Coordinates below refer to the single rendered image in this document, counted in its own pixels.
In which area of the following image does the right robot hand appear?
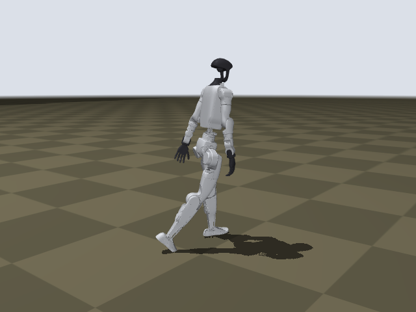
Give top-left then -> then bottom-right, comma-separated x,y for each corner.
226,149 -> 235,176

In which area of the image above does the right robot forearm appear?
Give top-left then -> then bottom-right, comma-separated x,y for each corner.
222,118 -> 235,155

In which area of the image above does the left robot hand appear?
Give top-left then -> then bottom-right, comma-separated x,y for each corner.
174,137 -> 191,163

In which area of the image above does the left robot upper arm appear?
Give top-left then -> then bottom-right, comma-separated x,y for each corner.
192,88 -> 205,123

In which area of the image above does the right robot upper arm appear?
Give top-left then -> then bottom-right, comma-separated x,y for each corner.
218,88 -> 233,128

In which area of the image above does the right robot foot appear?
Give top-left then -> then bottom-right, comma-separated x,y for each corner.
156,233 -> 177,252

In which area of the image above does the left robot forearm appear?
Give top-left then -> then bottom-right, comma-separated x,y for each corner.
183,116 -> 198,144

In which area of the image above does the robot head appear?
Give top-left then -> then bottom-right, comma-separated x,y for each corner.
209,58 -> 233,86

